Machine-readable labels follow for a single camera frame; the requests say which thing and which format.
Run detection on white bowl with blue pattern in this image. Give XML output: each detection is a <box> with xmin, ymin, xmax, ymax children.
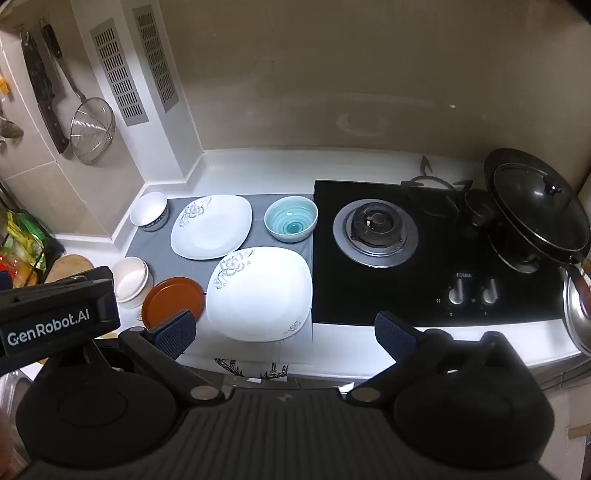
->
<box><xmin>129</xmin><ymin>191</ymin><xmax>169</xmax><ymax>232</ymax></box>

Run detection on gas burner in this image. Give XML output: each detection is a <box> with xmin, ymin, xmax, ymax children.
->
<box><xmin>333</xmin><ymin>199</ymin><xmax>420</xmax><ymax>268</ymax></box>

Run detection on white floral square plate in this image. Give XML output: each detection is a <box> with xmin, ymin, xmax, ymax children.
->
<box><xmin>170</xmin><ymin>195</ymin><xmax>254</xmax><ymax>260</ymax></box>
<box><xmin>205</xmin><ymin>246</ymin><xmax>314</xmax><ymax>342</ymax></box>

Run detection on wooden cutting board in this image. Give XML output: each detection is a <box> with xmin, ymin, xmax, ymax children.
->
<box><xmin>45</xmin><ymin>254</ymin><xmax>95</xmax><ymax>283</ymax></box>

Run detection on metal strainer ladle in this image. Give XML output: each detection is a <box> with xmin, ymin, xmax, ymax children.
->
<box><xmin>41</xmin><ymin>21</ymin><xmax>116</xmax><ymax>164</ymax></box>

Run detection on teal spiral bowl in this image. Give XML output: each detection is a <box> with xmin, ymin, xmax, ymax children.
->
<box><xmin>264</xmin><ymin>196</ymin><xmax>319</xmax><ymax>243</ymax></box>

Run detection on stainless steel pot lid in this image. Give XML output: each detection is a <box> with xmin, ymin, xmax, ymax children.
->
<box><xmin>562</xmin><ymin>265</ymin><xmax>591</xmax><ymax>358</ymax></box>

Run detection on kitchen cleaver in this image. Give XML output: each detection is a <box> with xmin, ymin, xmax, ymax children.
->
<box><xmin>19</xmin><ymin>30</ymin><xmax>70</xmax><ymax>155</ymax></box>

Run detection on small black pot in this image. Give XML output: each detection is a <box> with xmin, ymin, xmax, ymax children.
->
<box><xmin>463</xmin><ymin>188</ymin><xmax>499</xmax><ymax>228</ymax></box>

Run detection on black pot support ring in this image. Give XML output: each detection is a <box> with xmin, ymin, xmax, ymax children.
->
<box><xmin>401</xmin><ymin>156</ymin><xmax>474</xmax><ymax>217</ymax></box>

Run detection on colourful packets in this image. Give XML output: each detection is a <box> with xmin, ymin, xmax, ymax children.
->
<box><xmin>0</xmin><ymin>210</ymin><xmax>54</xmax><ymax>278</ymax></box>

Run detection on grey vent grille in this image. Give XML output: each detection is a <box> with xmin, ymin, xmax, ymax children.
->
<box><xmin>90</xmin><ymin>18</ymin><xmax>149</xmax><ymax>127</ymax></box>
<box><xmin>131</xmin><ymin>6</ymin><xmax>180</xmax><ymax>114</ymax></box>

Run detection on brown round plate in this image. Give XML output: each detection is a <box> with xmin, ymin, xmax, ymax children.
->
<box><xmin>141</xmin><ymin>277</ymin><xmax>205</xmax><ymax>330</ymax></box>

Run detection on black glass gas stove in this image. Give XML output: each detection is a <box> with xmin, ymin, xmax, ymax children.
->
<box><xmin>312</xmin><ymin>179</ymin><xmax>566</xmax><ymax>328</ymax></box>

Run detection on black wok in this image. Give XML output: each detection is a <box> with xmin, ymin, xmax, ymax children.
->
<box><xmin>484</xmin><ymin>148</ymin><xmax>589</xmax><ymax>275</ymax></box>

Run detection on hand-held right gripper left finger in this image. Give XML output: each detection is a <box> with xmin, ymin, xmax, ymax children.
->
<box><xmin>117</xmin><ymin>310</ymin><xmax>227</xmax><ymax>408</ymax></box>

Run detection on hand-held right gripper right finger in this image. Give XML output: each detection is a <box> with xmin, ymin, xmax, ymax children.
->
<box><xmin>345</xmin><ymin>311</ymin><xmax>482</xmax><ymax>406</ymax></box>

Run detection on black wok lid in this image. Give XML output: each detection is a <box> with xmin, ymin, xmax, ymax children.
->
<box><xmin>492</xmin><ymin>157</ymin><xmax>591</xmax><ymax>261</ymax></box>

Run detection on cream bowl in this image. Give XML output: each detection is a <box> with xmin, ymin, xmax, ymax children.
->
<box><xmin>113</xmin><ymin>257</ymin><xmax>149</xmax><ymax>303</ymax></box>
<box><xmin>117</xmin><ymin>270</ymin><xmax>154</xmax><ymax>309</ymax></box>

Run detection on grey mat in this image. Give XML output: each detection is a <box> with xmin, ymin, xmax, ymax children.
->
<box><xmin>124</xmin><ymin>194</ymin><xmax>315</xmax><ymax>356</ymax></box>

